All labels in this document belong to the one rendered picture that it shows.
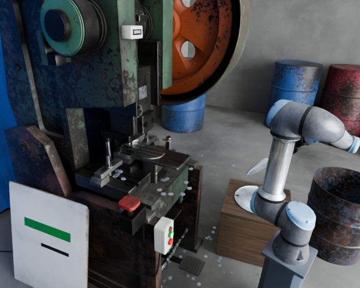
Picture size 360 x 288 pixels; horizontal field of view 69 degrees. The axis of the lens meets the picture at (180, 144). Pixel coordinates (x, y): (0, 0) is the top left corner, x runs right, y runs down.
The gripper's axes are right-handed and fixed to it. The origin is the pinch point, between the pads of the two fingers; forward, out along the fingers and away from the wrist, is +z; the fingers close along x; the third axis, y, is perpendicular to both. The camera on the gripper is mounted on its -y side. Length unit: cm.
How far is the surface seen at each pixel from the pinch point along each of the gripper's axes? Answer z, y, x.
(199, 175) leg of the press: 22, 45, -13
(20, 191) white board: 67, 115, -53
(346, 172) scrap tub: -10, -44, 38
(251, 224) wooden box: 21.8, 30.3, 26.5
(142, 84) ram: -4, 72, -60
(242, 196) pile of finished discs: 28.7, 16.0, 13.3
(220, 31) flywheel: -28, 34, -66
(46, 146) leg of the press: 34, 105, -60
